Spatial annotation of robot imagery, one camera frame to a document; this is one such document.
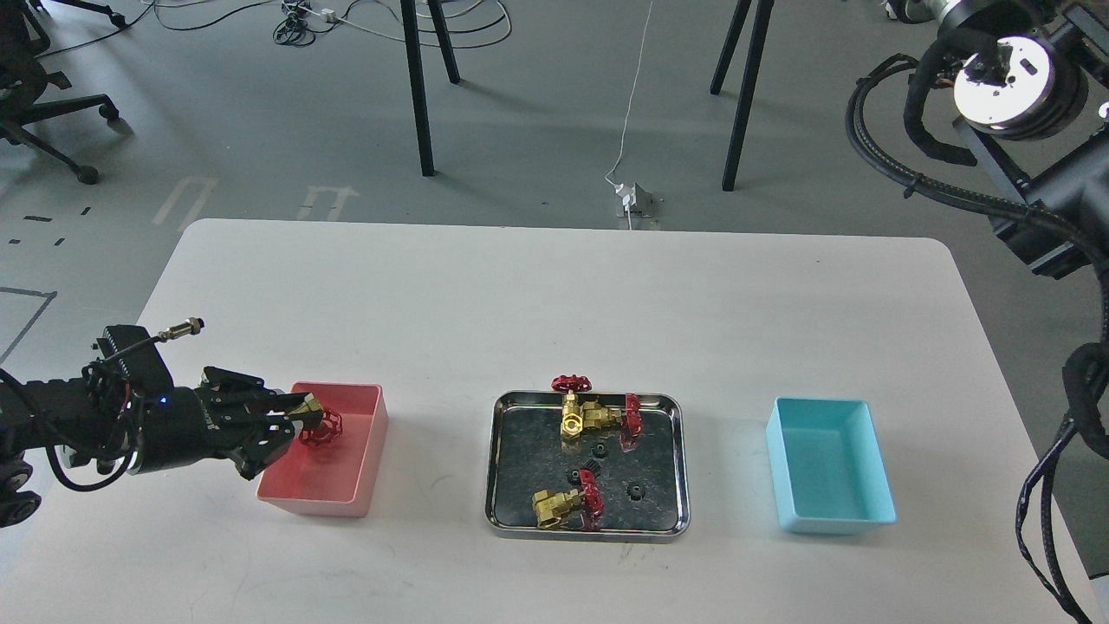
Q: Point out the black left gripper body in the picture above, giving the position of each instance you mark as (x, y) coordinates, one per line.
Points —
(174, 433)

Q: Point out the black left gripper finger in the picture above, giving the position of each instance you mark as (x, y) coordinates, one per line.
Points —
(256, 443)
(230, 391)

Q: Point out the brass valve red handle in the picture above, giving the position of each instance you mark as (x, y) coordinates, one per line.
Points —
(317, 425)
(553, 509)

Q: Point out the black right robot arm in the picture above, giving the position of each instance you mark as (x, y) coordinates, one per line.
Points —
(1003, 71)

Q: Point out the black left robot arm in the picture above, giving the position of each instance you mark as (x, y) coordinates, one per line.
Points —
(124, 414)

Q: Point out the pink plastic box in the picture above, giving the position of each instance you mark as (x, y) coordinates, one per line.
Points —
(335, 478)

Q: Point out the blue plastic box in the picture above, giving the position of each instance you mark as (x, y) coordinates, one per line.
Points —
(827, 469)

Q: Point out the shiny metal tray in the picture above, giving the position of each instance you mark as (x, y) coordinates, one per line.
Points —
(622, 480)

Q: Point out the black stand legs left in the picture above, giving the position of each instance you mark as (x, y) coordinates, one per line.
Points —
(412, 42)

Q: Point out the black stand legs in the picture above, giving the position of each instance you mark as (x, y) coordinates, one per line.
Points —
(412, 42)
(762, 11)

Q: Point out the white floor power socket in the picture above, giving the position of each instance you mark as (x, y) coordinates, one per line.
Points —
(638, 204)

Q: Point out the black stand legs right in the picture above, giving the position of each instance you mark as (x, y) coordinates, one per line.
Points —
(762, 11)

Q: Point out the brass double valve red handles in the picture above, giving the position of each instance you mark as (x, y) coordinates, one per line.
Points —
(580, 416)

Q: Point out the brass valve red handle front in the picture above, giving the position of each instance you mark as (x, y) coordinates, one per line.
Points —
(553, 509)

